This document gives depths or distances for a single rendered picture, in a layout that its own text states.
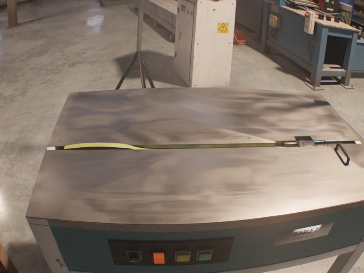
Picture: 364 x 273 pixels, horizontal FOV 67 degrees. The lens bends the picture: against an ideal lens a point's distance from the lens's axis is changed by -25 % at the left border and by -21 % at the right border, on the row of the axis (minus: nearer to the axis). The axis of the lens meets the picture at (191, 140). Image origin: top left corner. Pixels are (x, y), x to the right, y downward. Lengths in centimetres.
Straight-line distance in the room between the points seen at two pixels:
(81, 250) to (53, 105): 213
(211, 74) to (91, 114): 198
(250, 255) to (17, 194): 144
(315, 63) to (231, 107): 240
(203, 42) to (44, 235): 226
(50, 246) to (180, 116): 51
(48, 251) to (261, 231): 47
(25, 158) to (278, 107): 162
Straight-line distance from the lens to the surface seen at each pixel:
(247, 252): 74
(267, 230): 69
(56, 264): 78
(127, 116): 93
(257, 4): 457
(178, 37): 303
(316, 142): 92
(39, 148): 223
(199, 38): 269
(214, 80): 288
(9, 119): 273
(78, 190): 69
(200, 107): 97
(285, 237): 74
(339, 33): 344
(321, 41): 325
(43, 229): 68
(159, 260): 68
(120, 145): 80
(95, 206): 65
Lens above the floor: 119
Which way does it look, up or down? 33 degrees down
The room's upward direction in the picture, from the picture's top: 4 degrees clockwise
